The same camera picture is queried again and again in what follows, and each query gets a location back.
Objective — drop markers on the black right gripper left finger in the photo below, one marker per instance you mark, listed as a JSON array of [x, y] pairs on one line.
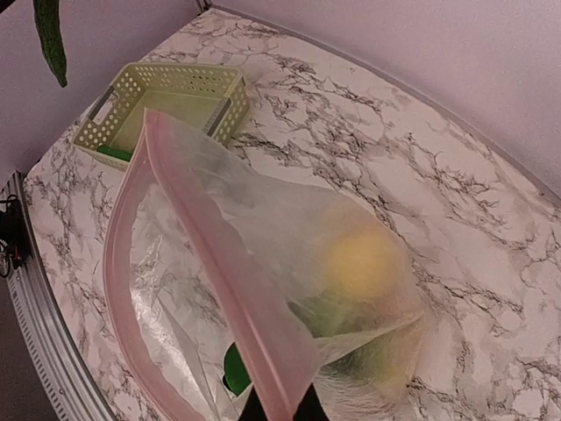
[[253, 410]]

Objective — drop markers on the pale green perforated basket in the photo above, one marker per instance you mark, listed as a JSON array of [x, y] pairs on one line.
[[212, 99]]

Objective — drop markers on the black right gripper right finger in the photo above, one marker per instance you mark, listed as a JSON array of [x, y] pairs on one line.
[[310, 408]]

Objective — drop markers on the aluminium front frame rail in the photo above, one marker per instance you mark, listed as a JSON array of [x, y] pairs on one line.
[[65, 379]]

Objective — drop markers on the yellow lemon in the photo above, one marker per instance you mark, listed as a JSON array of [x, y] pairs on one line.
[[366, 264], [392, 368]]

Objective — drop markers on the green bok choy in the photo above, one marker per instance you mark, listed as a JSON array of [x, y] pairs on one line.
[[337, 325]]

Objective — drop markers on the left aluminium corner post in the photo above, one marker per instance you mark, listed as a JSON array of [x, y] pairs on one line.
[[202, 5]]

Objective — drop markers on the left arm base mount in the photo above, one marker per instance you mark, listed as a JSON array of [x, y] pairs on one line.
[[15, 245]]

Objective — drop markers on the clear zip top bag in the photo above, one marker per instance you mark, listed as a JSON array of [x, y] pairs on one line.
[[203, 251]]

